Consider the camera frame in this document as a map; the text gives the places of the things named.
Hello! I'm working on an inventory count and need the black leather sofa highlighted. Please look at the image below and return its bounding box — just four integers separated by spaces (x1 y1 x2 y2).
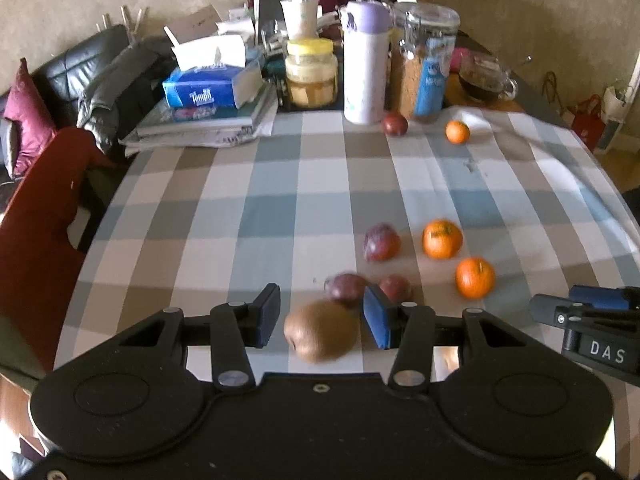
0 24 132 182

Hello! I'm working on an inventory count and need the checkered tablecloth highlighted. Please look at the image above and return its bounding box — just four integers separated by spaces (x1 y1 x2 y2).
52 105 640 386

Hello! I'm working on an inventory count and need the red shopping bag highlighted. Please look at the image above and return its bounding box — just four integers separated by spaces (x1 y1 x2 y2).
570 94 609 152

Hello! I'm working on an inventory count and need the white shopping bag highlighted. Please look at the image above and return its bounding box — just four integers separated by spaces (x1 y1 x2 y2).
597 82 637 154

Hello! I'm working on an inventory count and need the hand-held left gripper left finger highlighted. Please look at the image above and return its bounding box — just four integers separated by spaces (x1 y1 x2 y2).
117 283 282 393

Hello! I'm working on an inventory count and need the yellow lid glass jar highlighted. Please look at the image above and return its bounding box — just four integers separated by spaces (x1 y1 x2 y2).
284 38 340 108

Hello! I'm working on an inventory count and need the stack of books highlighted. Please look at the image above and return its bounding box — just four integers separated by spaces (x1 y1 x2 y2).
135 82 279 139

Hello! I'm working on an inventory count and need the small orange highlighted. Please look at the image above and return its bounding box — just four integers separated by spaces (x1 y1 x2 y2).
445 119 471 145

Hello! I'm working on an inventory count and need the brown envelope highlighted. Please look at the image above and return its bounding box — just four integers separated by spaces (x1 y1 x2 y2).
164 4 224 44

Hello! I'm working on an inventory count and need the grey jacket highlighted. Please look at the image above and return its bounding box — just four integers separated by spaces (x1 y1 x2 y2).
77 40 174 157

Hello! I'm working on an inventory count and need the white paper cup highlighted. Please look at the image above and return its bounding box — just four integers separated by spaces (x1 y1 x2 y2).
279 0 321 41

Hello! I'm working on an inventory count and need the white tablet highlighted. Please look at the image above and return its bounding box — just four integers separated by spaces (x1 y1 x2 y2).
252 0 296 47

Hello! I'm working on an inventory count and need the purple cushion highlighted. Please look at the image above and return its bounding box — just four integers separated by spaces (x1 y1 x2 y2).
3 57 57 179

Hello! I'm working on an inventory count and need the small drinking glass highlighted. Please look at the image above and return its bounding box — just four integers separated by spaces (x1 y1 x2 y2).
260 20 287 55

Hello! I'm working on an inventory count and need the large orange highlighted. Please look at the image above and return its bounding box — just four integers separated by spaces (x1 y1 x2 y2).
422 219 464 260
455 257 496 300

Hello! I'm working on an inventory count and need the clip top glass jar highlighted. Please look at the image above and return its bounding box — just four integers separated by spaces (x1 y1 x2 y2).
391 3 461 124

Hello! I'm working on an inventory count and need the white bottle purple lid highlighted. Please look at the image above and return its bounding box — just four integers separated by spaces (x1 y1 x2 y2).
341 0 393 125

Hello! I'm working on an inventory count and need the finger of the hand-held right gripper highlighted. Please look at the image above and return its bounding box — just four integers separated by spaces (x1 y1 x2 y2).
529 294 589 329
570 285 640 311

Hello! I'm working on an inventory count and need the brown kiwi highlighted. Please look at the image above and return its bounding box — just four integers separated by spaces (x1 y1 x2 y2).
283 300 360 364

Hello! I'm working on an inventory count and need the blue tissue box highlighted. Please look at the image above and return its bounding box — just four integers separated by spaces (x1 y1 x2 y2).
162 35 264 110

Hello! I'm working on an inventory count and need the red chair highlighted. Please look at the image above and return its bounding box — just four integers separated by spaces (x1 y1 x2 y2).
0 127 127 377

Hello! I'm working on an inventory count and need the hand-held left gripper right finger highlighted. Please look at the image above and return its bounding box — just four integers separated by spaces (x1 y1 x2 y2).
363 284 531 392

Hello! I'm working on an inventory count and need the metal spoon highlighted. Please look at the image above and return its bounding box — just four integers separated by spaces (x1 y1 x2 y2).
500 55 534 74

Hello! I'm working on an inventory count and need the glass cup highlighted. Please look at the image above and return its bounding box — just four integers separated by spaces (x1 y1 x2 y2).
458 53 519 103

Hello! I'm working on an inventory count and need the dark red plum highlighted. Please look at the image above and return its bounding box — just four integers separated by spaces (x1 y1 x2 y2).
363 223 402 262
382 112 409 137
378 274 414 304
323 273 370 309

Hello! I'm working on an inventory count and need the folded newspaper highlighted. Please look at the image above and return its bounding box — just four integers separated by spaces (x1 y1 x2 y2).
120 120 274 159

